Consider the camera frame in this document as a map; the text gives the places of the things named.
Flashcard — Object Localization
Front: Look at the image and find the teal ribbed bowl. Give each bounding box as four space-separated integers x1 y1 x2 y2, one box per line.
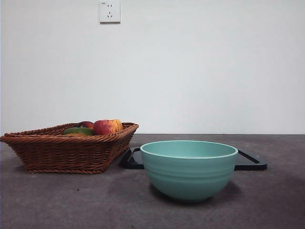
140 140 239 203

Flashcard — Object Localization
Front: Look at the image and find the red yellow apple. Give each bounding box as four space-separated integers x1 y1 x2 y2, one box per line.
92 119 124 135

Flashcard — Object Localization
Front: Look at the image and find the dark red fruit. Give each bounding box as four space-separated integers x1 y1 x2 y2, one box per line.
75 121 94 130

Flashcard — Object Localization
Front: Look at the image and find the green fruit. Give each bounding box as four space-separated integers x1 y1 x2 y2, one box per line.
62 127 94 136

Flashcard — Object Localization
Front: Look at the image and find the brown wicker basket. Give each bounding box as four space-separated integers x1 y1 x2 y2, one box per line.
0 122 140 174

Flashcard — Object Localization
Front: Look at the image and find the dark rectangular tray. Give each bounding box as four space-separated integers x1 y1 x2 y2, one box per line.
119 147 268 171

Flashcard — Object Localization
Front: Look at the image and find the white wall socket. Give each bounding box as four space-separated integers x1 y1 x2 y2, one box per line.
99 1 121 24

